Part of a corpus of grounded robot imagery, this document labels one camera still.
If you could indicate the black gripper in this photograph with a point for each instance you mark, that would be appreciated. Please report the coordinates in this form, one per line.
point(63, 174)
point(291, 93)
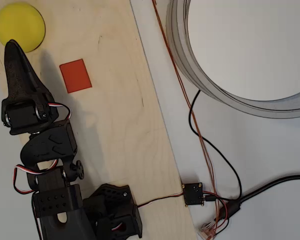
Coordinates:
point(21, 115)

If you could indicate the yellow round sponge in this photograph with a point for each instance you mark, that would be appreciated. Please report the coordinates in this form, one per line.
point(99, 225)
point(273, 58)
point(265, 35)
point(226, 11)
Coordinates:
point(22, 22)

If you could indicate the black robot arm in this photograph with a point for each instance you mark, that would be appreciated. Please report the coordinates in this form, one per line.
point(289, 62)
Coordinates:
point(47, 147)

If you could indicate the red square plate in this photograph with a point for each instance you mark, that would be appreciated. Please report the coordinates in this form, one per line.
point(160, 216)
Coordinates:
point(76, 75)

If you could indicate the light plywood board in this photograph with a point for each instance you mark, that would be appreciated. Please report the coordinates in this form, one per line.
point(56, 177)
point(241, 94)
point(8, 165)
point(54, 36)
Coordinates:
point(115, 100)

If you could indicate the large grey round cylinder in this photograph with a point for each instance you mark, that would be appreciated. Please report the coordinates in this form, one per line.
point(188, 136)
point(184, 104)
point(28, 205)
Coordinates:
point(180, 50)

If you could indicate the small black controller board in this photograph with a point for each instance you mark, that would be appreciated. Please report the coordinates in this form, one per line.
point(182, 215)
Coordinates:
point(192, 193)

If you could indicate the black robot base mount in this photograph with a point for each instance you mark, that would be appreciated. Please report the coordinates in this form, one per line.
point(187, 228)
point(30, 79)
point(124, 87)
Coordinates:
point(115, 197)

